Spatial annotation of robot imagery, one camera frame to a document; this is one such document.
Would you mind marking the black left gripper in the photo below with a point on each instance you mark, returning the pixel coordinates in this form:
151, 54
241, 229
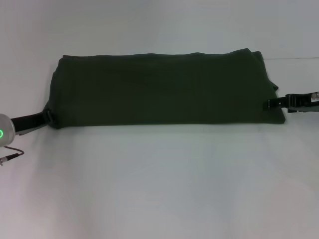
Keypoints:
28, 122

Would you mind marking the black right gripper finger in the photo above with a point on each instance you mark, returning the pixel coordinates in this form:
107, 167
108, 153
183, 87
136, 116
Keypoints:
291, 100
302, 109

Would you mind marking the dark green shirt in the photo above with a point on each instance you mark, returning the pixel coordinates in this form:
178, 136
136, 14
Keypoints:
162, 87

